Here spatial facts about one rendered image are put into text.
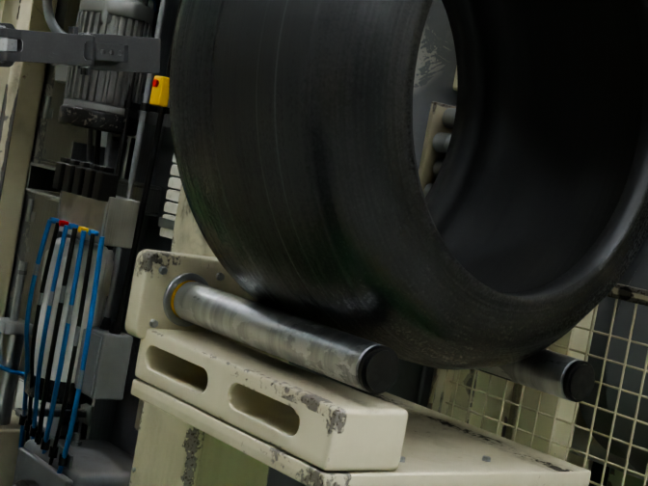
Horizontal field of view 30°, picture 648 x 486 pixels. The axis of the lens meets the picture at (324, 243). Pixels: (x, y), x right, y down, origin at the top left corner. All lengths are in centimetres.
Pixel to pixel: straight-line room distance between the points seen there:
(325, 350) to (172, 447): 41
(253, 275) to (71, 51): 33
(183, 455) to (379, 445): 40
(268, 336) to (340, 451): 17
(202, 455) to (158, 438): 7
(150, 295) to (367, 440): 35
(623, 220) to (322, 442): 44
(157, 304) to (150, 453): 25
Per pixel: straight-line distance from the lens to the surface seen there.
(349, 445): 110
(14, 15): 160
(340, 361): 111
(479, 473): 122
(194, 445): 146
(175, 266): 136
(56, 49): 98
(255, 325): 122
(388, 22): 104
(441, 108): 176
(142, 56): 105
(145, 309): 135
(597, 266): 129
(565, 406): 179
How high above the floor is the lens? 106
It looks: 3 degrees down
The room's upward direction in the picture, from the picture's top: 10 degrees clockwise
